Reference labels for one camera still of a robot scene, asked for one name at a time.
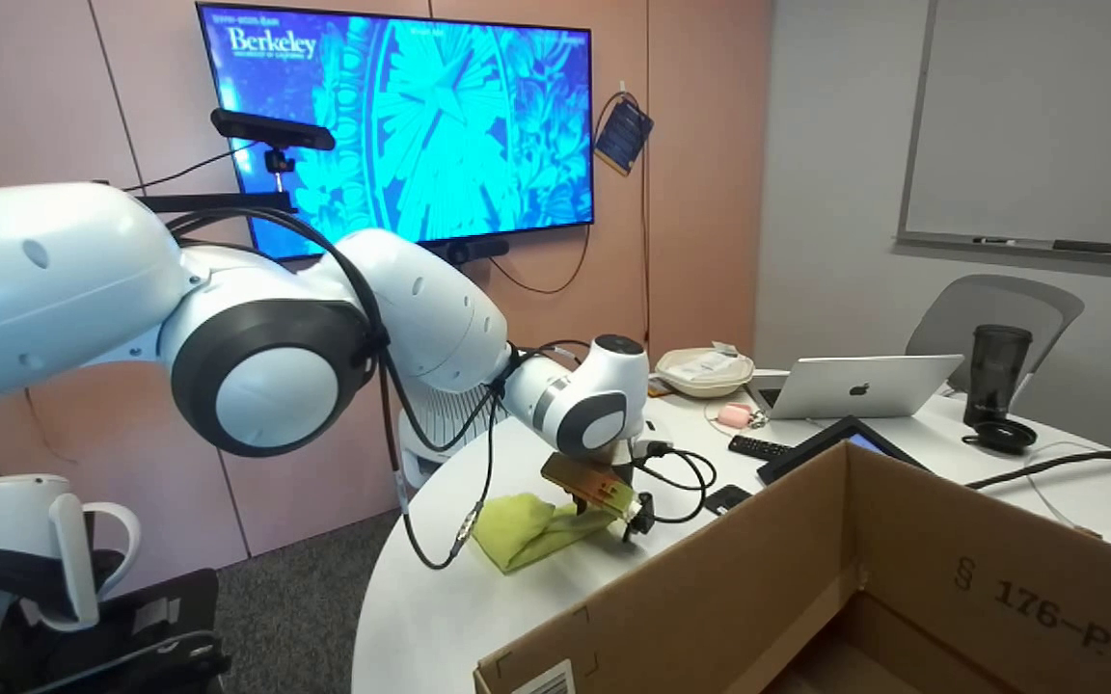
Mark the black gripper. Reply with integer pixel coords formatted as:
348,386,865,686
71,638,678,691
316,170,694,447
536,447,653,543

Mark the yellow towel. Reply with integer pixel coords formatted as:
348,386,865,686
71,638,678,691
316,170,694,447
467,489,627,578

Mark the brown cardboard box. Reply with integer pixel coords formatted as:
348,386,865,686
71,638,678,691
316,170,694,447
471,438,1111,694

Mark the black smartphone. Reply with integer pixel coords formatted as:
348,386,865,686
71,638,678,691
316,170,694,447
698,483,757,521

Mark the pink computer mouse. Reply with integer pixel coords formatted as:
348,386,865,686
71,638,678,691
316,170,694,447
708,397,768,434

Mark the black remote control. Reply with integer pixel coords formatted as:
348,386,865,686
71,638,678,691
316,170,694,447
727,432,799,465

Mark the white bowl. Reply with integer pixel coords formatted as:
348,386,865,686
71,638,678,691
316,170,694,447
653,337,759,403

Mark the silver laptop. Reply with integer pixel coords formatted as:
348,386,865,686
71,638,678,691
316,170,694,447
757,349,970,425

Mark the black bar under television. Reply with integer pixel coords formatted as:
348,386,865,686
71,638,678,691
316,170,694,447
440,236,519,269

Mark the dark tumbler cup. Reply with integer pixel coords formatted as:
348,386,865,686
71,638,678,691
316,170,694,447
962,319,1038,434

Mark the gray office chair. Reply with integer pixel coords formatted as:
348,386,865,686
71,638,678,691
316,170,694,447
905,269,1092,397

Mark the whiteboard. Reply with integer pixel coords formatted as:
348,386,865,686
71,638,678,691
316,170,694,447
893,0,1111,281

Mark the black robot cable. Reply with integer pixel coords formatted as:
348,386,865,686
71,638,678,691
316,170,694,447
165,190,727,578

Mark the small wall mounted tablet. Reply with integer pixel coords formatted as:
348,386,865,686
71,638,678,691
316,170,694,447
595,96,662,177

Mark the wall television screen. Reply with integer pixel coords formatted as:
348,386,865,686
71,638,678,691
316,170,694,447
195,0,604,267

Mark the black table cable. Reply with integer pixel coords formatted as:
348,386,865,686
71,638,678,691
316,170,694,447
966,443,1111,498

